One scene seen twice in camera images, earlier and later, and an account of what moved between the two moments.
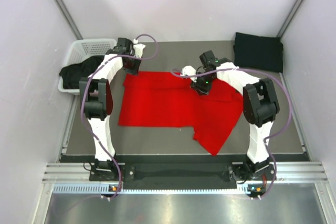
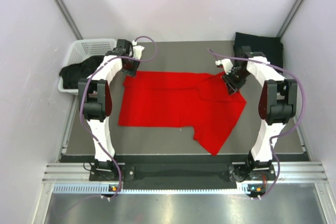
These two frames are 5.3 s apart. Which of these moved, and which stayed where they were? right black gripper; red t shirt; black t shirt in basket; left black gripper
Moved: right black gripper
Stayed: black t shirt in basket; red t shirt; left black gripper
